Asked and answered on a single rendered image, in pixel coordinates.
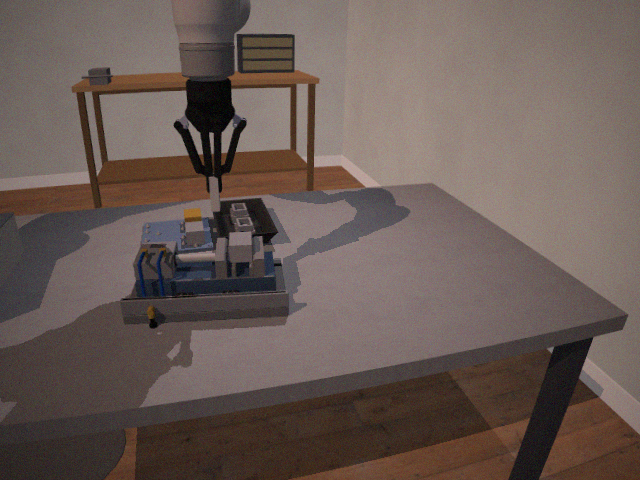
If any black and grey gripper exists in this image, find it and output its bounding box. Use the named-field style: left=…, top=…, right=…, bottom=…
left=174, top=77, right=247, bottom=212

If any orange-yellow block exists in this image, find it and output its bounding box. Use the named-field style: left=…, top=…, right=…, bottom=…
left=184, top=208, right=202, bottom=222

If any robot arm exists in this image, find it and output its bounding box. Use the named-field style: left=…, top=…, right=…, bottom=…
left=172, top=0, right=251, bottom=82

